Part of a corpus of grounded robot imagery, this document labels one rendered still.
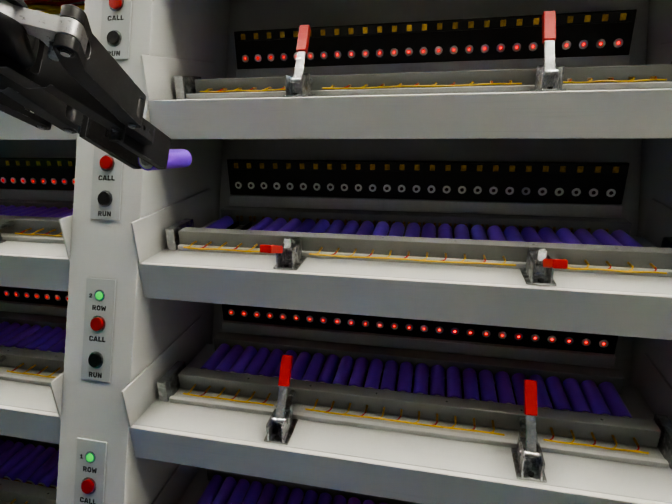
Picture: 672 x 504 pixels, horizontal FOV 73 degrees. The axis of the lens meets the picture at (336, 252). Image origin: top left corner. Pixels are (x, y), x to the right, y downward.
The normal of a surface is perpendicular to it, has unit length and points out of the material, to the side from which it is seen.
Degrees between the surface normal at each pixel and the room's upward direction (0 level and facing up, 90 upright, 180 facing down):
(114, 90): 91
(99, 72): 91
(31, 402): 20
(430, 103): 111
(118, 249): 90
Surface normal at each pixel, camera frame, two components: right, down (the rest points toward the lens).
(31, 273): -0.21, 0.33
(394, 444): -0.02, -0.94
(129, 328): -0.21, -0.02
